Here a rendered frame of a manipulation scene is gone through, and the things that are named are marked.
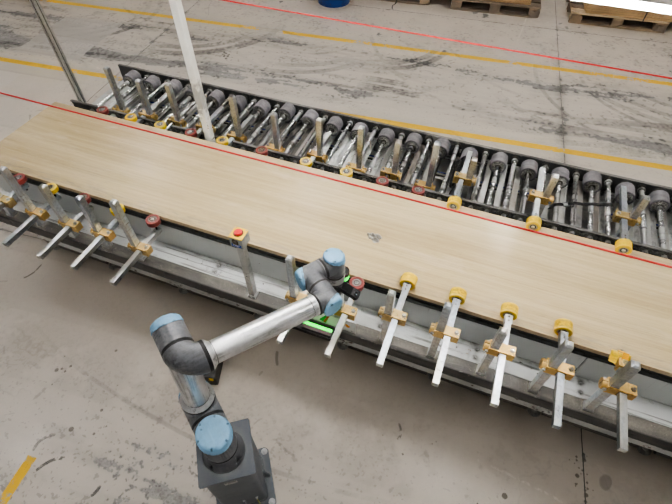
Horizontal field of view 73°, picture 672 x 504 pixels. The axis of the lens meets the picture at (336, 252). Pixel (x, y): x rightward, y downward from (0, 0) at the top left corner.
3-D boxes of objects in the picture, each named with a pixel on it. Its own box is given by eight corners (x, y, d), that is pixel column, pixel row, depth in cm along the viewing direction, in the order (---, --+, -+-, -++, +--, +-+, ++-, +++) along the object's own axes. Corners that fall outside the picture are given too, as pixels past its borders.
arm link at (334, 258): (317, 252, 187) (337, 241, 190) (318, 270, 196) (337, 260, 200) (329, 267, 182) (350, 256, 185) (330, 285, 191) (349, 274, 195)
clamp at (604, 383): (631, 402, 194) (637, 397, 190) (597, 391, 197) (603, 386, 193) (631, 389, 198) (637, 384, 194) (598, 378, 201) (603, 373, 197)
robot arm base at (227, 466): (247, 467, 208) (244, 461, 200) (205, 478, 205) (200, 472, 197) (242, 426, 219) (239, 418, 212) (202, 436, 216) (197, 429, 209)
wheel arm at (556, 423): (559, 430, 186) (562, 427, 183) (550, 426, 187) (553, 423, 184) (566, 329, 216) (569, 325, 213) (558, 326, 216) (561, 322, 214)
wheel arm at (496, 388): (496, 408, 192) (499, 405, 189) (488, 405, 192) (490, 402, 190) (512, 312, 221) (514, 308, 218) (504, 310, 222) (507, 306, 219)
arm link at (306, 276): (305, 286, 177) (332, 272, 181) (290, 266, 183) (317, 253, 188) (307, 300, 184) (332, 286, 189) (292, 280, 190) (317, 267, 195)
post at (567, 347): (534, 395, 221) (574, 348, 184) (526, 392, 222) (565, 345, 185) (535, 388, 223) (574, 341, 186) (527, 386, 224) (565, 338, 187)
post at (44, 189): (79, 244, 287) (41, 187, 250) (75, 243, 287) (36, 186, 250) (83, 240, 289) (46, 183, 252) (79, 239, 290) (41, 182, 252)
